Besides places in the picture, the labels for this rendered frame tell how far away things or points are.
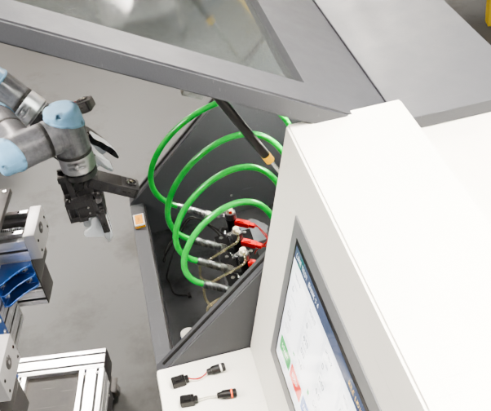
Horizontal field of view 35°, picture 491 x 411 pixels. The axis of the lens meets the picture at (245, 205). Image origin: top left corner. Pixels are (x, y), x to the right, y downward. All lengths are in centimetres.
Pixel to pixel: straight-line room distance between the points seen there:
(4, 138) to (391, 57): 82
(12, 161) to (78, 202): 20
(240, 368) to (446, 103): 72
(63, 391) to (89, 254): 98
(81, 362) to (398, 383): 199
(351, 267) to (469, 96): 56
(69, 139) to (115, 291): 189
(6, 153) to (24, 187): 264
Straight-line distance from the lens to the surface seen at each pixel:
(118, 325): 330
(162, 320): 194
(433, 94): 160
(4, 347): 196
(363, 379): 114
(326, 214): 124
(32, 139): 160
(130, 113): 459
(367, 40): 180
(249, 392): 172
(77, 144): 163
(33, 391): 291
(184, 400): 171
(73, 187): 172
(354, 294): 115
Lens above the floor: 234
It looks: 39 degrees down
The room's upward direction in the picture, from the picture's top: 9 degrees counter-clockwise
